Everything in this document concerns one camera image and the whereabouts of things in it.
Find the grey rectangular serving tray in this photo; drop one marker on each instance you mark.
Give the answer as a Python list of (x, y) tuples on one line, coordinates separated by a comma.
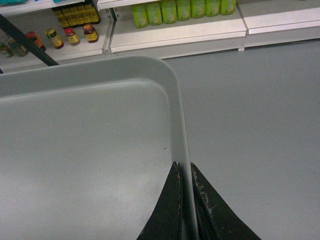
[(86, 148)]

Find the white bottom shelf board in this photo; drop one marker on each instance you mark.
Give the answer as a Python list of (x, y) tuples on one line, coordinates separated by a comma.
[(182, 38)]

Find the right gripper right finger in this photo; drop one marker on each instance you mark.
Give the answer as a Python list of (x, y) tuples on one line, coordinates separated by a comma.
[(215, 219)]

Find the green juice bottle row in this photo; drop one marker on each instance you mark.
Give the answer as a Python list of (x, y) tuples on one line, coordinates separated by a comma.
[(171, 11)]

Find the red lid jar left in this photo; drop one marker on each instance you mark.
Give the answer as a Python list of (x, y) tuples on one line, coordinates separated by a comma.
[(71, 36)]

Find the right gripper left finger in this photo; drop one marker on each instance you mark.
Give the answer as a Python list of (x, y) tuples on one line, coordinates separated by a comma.
[(165, 222)]

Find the red lid sauce jar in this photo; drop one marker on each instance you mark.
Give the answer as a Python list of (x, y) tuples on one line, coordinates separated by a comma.
[(90, 33)]

